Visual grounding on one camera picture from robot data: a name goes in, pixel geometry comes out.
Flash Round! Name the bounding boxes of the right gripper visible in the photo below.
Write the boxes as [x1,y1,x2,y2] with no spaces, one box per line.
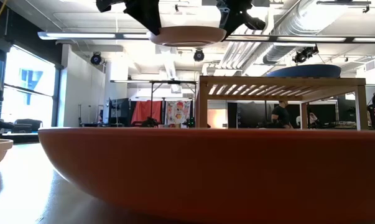
[216,0,271,40]

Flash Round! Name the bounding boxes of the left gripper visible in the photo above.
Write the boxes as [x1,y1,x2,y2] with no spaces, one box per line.
[111,0,162,36]

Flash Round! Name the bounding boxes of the pink plate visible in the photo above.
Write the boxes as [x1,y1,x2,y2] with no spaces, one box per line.
[148,26,228,48]

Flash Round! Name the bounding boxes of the blue bowl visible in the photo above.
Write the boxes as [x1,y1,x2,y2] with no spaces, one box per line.
[266,63,343,78]

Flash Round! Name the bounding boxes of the orange red plate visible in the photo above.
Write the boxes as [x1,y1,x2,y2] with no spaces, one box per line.
[37,126,375,223]

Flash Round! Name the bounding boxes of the wooden slatted shelf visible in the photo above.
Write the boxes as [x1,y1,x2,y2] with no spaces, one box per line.
[195,75,369,131]

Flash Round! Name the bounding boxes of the white ceiling pipes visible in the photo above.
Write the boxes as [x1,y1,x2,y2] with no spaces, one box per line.
[220,42,269,77]

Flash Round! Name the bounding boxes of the black stage spotlight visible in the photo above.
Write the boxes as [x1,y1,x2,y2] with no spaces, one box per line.
[193,48,205,63]
[90,51,103,66]
[292,45,320,65]

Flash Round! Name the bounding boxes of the long linear ceiling light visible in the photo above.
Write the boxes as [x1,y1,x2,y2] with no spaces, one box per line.
[37,30,375,44]

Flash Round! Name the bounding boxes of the red cloth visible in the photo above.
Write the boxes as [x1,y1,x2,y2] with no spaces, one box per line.
[131,100,163,125]

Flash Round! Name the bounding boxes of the dark dotted panel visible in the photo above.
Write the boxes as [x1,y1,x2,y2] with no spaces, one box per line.
[236,101,267,129]

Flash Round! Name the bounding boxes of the floral patterned cloth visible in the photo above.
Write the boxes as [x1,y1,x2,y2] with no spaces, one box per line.
[165,100,193,126]

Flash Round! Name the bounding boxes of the glowing orange panel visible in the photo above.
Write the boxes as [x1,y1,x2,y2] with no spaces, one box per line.
[207,108,228,129]

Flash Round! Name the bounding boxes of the large window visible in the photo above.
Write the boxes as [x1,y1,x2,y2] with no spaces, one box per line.
[0,45,58,133]

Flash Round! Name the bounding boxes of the white air vent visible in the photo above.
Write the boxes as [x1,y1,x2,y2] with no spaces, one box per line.
[363,58,375,73]

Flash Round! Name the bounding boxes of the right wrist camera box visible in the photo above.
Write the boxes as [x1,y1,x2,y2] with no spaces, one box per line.
[243,12,267,31]

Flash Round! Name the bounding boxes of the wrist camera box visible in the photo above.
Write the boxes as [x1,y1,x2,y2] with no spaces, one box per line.
[96,0,113,13]
[243,12,267,31]

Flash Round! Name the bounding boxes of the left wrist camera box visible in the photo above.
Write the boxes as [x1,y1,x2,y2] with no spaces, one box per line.
[96,0,113,13]

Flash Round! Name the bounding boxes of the black folding table frame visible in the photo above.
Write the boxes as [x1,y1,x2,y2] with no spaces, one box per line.
[110,79,197,127]

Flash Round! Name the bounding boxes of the silver ventilation duct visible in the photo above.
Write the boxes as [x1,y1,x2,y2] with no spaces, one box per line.
[261,0,351,65]

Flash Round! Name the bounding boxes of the black aluminium frame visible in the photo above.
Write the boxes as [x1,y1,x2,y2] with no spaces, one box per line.
[0,133,40,144]

